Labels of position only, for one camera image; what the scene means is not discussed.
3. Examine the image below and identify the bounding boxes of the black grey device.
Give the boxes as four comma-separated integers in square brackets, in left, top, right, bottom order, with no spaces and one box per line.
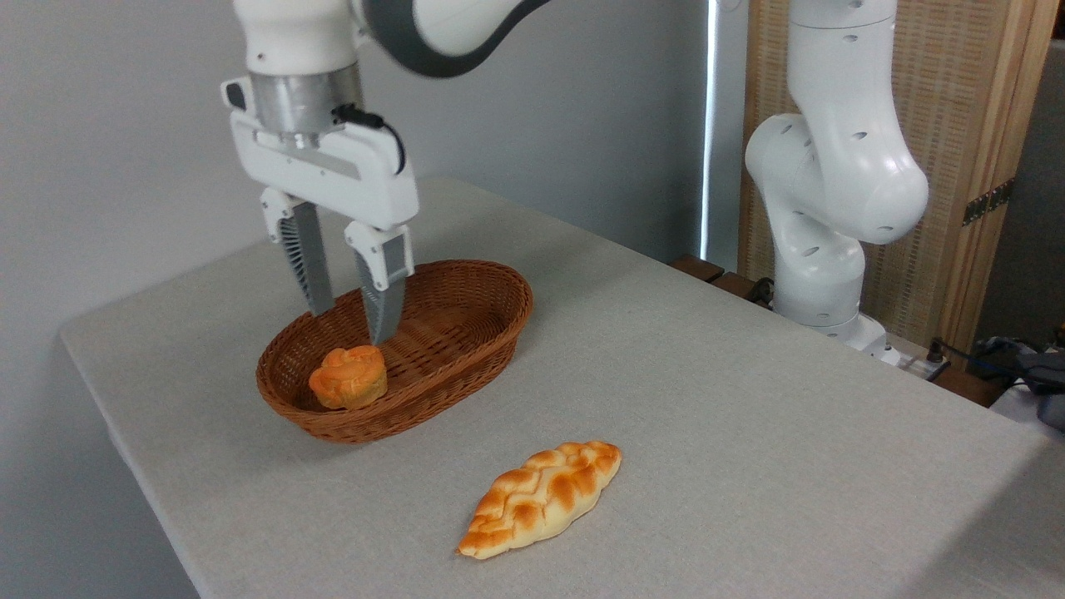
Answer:
[965,333,1065,432]

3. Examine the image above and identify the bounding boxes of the bright vertical window strip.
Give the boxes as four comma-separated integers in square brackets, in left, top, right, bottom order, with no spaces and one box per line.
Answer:
[699,0,719,263]

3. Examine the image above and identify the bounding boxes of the brown wicker basket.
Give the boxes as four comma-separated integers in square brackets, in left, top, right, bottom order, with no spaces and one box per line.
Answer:
[255,260,534,444]

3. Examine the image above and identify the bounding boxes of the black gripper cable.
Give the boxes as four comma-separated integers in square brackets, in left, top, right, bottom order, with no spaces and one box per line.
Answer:
[333,103,407,176]

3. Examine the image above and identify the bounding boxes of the brown wooden base board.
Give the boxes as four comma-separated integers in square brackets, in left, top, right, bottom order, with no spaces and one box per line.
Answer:
[670,254,1012,408]

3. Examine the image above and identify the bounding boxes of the metal screen hinge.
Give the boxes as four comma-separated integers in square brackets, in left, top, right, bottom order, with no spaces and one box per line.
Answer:
[963,179,1016,227]

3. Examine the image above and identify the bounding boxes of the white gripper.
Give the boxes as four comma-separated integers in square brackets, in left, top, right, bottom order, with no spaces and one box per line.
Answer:
[221,77,420,346]

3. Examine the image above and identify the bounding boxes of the long braided bread loaf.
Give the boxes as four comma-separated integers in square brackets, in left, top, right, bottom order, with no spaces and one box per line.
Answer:
[455,440,623,561]

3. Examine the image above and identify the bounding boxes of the round orange bread roll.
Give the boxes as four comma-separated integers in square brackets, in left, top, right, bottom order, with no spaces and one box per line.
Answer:
[308,345,389,411]

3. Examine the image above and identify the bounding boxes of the grey tablecloth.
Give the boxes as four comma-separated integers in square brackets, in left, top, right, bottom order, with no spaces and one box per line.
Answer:
[58,175,1065,599]

